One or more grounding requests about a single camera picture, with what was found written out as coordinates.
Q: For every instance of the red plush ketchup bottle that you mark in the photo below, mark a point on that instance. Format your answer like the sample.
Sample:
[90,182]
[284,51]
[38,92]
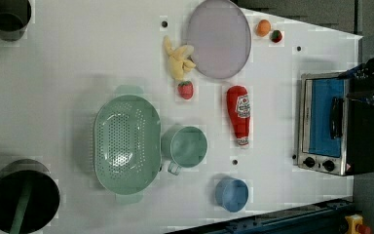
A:
[238,105]

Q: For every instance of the green plastic strainer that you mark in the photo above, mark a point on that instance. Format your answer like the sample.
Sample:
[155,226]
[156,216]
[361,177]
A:
[127,144]

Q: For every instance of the silver black toaster oven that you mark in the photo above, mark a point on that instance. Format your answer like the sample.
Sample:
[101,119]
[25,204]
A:
[336,132]

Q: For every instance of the small red toy strawberry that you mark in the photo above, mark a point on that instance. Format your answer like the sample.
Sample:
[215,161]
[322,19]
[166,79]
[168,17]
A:
[276,36]

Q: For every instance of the orange toy fruit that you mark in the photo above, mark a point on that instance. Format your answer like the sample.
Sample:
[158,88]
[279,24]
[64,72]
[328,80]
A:
[263,28]

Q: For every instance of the yellow red clamp tool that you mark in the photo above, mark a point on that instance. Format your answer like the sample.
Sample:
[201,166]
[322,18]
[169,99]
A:
[356,225]

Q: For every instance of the lavender round plate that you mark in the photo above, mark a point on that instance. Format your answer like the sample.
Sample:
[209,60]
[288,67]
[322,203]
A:
[219,32]

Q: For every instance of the blue plastic cup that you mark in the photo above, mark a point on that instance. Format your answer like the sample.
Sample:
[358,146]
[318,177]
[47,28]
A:
[231,194]

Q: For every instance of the red plush strawberry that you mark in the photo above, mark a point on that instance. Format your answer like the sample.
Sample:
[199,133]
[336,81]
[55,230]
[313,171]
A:
[186,89]

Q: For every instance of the yellow plush banana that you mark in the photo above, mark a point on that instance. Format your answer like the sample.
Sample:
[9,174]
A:
[179,62]

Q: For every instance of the green plastic mug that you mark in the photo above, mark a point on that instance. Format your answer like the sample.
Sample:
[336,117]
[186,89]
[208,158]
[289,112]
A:
[184,146]

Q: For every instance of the black cylindrical container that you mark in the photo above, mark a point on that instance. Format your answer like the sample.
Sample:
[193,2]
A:
[15,16]

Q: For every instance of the black pot with green utensil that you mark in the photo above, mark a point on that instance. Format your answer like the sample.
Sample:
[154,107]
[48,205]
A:
[29,197]

